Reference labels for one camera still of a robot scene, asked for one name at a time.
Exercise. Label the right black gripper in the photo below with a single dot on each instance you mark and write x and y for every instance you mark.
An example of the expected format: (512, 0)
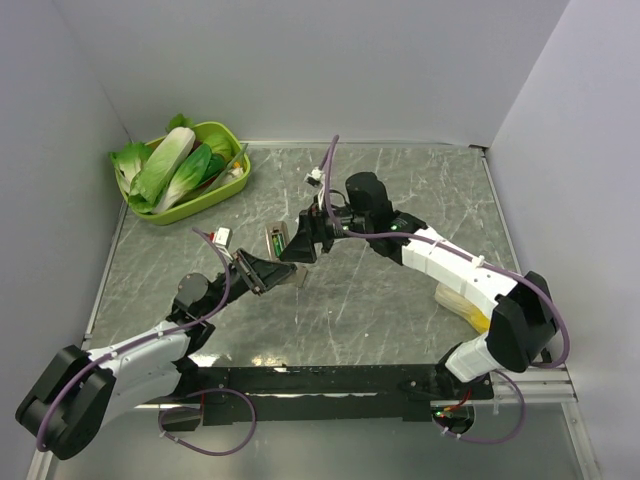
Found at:
(312, 228)

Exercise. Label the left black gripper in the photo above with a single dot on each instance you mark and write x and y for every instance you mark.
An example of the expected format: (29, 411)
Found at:
(263, 273)

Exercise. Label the beige remote control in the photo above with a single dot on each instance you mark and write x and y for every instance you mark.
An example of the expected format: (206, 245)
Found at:
(272, 229)

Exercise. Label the green battery table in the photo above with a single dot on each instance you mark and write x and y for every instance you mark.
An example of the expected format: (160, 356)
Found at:
(277, 244)

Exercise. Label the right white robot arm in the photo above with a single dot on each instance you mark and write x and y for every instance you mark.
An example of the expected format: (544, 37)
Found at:
(521, 319)

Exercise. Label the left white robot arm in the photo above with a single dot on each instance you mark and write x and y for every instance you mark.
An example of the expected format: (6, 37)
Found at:
(81, 390)

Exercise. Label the green bok choy right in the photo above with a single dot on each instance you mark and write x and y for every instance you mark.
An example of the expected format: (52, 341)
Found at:
(186, 178)

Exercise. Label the long white green cabbage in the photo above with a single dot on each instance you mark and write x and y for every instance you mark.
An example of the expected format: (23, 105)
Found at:
(162, 164)

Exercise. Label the green plastic basket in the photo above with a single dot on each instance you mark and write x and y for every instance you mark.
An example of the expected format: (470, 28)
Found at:
(226, 175)

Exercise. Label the yellow napa cabbage toy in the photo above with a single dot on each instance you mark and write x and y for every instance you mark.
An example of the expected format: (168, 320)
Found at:
(458, 305)

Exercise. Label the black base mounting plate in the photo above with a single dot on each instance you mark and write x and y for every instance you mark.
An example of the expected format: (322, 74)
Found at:
(305, 393)

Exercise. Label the green lettuce leaf left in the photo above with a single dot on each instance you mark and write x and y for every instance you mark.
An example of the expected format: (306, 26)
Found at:
(128, 162)

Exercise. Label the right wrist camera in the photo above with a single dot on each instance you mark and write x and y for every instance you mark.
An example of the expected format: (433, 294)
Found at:
(316, 178)

